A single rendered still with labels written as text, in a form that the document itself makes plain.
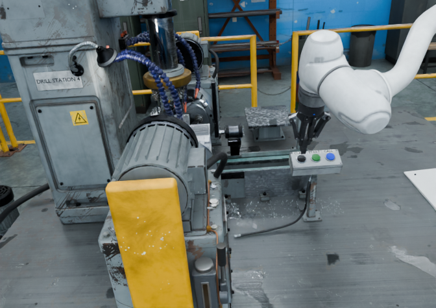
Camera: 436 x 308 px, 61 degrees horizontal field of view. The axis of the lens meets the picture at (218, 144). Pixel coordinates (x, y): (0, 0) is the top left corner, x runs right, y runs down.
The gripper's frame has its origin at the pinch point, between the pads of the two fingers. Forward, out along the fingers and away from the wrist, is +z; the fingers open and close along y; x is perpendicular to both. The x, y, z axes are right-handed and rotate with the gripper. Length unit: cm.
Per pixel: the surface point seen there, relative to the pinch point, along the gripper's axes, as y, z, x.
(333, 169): -11.0, 10.5, 3.5
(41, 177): 196, 178, -127
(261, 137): 5, 59, -55
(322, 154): -7.9, 8.0, -1.6
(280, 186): 4.1, 34.2, -6.5
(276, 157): 3.7, 32.8, -20.8
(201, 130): 34.8, 12.7, -21.1
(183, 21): 62, 133, -301
